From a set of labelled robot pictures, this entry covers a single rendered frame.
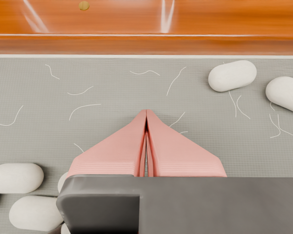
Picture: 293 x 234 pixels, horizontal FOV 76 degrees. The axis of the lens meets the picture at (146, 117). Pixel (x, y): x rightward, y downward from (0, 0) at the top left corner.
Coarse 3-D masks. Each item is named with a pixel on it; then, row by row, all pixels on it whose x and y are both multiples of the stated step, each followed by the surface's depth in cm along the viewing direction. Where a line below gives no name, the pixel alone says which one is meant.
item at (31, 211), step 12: (24, 204) 12; (36, 204) 12; (48, 204) 12; (12, 216) 12; (24, 216) 12; (36, 216) 12; (48, 216) 12; (60, 216) 12; (24, 228) 12; (36, 228) 12; (48, 228) 12
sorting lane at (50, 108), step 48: (0, 96) 16; (48, 96) 16; (96, 96) 16; (144, 96) 16; (192, 96) 16; (240, 96) 16; (0, 144) 15; (48, 144) 15; (240, 144) 15; (288, 144) 15; (48, 192) 14
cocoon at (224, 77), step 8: (224, 64) 14; (232, 64) 14; (240, 64) 14; (248, 64) 14; (216, 72) 14; (224, 72) 14; (232, 72) 14; (240, 72) 14; (248, 72) 14; (256, 72) 14; (208, 80) 15; (216, 80) 14; (224, 80) 14; (232, 80) 14; (240, 80) 14; (248, 80) 14; (216, 88) 14; (224, 88) 14; (232, 88) 14
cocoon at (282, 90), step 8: (272, 80) 14; (280, 80) 14; (288, 80) 14; (272, 88) 14; (280, 88) 14; (288, 88) 13; (272, 96) 14; (280, 96) 14; (288, 96) 14; (280, 104) 14; (288, 104) 14
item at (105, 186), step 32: (128, 128) 8; (96, 160) 6; (128, 160) 6; (64, 192) 5; (96, 192) 5; (128, 192) 5; (160, 192) 5; (192, 192) 5; (224, 192) 5; (256, 192) 5; (288, 192) 5; (96, 224) 6; (128, 224) 6; (160, 224) 4; (192, 224) 4; (224, 224) 4; (256, 224) 4; (288, 224) 4
